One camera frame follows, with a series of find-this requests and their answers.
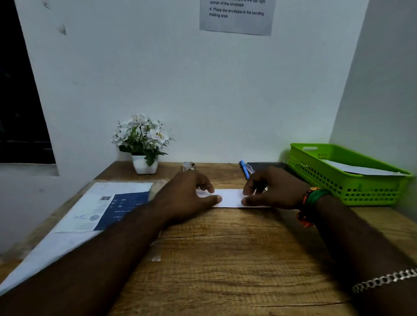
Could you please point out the blue marker pen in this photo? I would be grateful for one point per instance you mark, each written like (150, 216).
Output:
(244, 169)

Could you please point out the blue and white label sheet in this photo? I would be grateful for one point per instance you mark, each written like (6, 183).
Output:
(104, 207)

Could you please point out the orange and green thread wristband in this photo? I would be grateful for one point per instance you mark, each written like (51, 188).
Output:
(311, 205)

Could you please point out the person's right forearm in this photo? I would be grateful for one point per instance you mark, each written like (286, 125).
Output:
(372, 256)

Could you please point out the person's right thumb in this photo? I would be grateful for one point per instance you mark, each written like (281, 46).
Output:
(252, 200)

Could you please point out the person's right hand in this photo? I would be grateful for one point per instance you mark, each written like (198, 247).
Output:
(279, 191)

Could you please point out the white square flower pot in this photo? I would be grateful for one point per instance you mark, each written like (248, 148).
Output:
(145, 164)

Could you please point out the clear plastic envelope pack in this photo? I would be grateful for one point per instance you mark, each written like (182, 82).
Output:
(61, 229)

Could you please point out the person's left forearm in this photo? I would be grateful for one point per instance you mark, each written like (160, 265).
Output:
(77, 273)

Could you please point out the printed instruction sheet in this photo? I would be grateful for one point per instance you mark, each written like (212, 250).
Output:
(237, 12)

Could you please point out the dark window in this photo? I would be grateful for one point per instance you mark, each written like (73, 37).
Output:
(13, 84)

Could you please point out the white paper envelope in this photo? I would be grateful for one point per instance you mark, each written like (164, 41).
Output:
(232, 198)

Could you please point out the green plastic basket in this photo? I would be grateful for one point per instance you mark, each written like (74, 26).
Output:
(349, 178)

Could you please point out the white artificial flower plant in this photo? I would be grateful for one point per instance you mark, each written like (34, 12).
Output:
(141, 136)

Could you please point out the white paper sheet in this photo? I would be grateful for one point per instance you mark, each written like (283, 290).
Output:
(360, 169)

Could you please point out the black flat pad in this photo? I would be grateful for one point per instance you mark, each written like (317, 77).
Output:
(270, 166)

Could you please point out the person's left thumb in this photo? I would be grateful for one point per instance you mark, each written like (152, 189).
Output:
(208, 202)

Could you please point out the person's left hand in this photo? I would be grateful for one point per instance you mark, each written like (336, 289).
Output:
(181, 198)

